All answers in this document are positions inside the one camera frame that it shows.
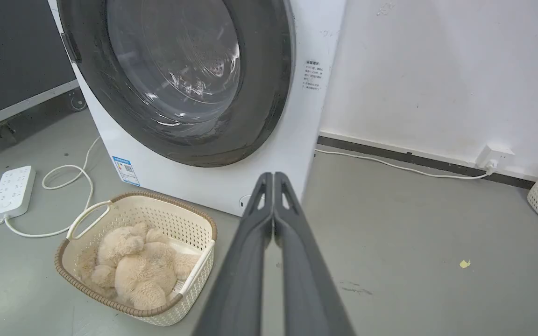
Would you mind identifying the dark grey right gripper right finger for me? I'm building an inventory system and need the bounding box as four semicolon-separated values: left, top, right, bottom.
274;172;355;336

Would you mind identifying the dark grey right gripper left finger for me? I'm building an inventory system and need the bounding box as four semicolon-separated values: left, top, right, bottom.
192;172;274;336

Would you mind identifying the white front-load washing machine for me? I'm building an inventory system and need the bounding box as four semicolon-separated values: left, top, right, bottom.
47;0;347;217

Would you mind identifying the round dark washing machine door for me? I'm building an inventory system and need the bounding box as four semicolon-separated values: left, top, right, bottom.
57;0;296;168

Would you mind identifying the cream woven laundry basket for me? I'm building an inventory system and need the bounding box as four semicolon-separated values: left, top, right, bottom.
55;191;218;327

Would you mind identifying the beige plush teddy bear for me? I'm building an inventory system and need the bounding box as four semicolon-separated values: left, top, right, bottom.
84;222;200;310

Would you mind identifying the blue energy label sticker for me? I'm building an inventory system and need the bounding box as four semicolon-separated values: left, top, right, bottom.
112;156;141;187

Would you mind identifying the white power strip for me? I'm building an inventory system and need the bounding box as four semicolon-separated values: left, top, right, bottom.
0;166;36;224

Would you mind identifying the black flight case with casters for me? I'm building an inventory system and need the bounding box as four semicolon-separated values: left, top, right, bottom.
0;0;88;139

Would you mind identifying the white wall plug with cable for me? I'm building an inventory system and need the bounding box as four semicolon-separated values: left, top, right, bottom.
315;148;490;180

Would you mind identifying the white power strip cable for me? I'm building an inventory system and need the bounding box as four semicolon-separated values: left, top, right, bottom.
4;136;103;238

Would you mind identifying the white wall socket plug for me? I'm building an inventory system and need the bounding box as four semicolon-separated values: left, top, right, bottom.
476;144;516;176

